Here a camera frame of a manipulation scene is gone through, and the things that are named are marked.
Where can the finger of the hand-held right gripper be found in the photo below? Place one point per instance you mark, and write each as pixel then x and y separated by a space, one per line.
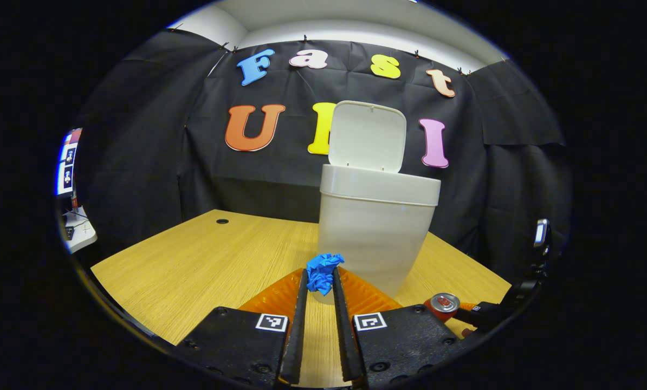
pixel 483 313

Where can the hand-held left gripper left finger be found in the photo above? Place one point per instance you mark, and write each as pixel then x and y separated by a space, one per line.
pixel 296 346

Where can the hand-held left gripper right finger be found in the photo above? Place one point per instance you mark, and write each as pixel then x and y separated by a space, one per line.
pixel 345 346

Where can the red pop can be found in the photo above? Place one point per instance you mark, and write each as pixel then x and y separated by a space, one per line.
pixel 442 306

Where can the blue paper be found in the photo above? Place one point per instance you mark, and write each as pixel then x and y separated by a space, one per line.
pixel 323 271

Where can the white desktop garbage bin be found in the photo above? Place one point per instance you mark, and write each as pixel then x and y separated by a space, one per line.
pixel 377 216

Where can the wooden desktop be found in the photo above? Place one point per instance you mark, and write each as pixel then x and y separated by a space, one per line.
pixel 204 265

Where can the black backdrop cloth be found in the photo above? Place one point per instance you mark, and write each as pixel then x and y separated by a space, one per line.
pixel 280 179

